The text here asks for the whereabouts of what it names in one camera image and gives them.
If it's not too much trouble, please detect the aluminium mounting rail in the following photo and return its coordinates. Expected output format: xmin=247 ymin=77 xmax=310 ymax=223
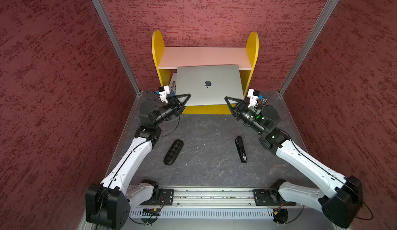
xmin=125 ymin=182 xmax=328 ymax=210

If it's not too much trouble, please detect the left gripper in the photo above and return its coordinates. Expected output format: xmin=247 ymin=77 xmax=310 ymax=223
xmin=153 ymin=93 xmax=191 ymax=125

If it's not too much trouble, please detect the coloured pencils bundle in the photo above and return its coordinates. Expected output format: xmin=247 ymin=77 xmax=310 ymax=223
xmin=258 ymin=97 xmax=268 ymax=106

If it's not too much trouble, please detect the silver laptop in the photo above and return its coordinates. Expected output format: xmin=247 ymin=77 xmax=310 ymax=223
xmin=176 ymin=65 xmax=244 ymax=106

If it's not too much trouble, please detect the white book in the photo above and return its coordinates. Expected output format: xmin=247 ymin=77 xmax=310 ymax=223
xmin=169 ymin=73 xmax=177 ymax=94

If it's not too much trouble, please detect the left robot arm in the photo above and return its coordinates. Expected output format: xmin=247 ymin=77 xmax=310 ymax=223
xmin=85 ymin=93 xmax=191 ymax=230

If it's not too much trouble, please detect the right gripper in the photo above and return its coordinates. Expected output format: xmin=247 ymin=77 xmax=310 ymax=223
xmin=223 ymin=96 xmax=265 ymax=134

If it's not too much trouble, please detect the black glasses case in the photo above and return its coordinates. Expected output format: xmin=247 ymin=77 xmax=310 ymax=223
xmin=163 ymin=140 xmax=184 ymax=166

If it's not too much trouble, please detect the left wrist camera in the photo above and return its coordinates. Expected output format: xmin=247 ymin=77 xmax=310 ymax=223
xmin=158 ymin=86 xmax=171 ymax=103

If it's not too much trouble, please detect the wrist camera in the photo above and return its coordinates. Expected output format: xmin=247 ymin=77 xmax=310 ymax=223
xmin=247 ymin=89 xmax=263 ymax=108
xmin=158 ymin=86 xmax=171 ymax=103

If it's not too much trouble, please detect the black stapler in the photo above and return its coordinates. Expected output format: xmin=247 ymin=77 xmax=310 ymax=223
xmin=235 ymin=136 xmax=248 ymax=163

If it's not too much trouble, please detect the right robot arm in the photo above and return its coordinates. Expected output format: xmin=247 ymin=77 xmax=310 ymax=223
xmin=225 ymin=96 xmax=364 ymax=229

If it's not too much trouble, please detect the yellow shelf with pink board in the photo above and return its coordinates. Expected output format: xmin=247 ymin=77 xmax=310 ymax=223
xmin=152 ymin=30 xmax=259 ymax=115

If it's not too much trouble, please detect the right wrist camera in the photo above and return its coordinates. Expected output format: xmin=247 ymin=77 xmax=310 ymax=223
xmin=247 ymin=89 xmax=263 ymax=108

